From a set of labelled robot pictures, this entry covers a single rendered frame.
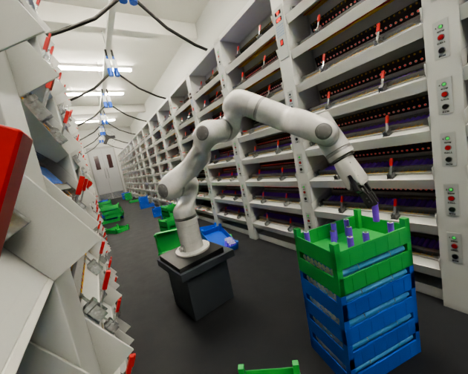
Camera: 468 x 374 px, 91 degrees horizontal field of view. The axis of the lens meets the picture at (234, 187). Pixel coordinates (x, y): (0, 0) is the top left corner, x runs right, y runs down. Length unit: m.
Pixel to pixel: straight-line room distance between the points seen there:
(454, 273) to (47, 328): 1.27
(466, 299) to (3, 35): 1.41
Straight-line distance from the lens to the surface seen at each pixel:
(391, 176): 1.24
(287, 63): 1.56
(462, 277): 1.30
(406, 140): 1.19
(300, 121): 0.75
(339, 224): 0.98
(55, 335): 0.29
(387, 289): 0.91
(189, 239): 1.25
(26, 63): 0.38
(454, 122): 1.14
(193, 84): 2.75
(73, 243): 0.26
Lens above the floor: 0.77
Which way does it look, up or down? 7 degrees down
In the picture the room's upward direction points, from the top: 11 degrees counter-clockwise
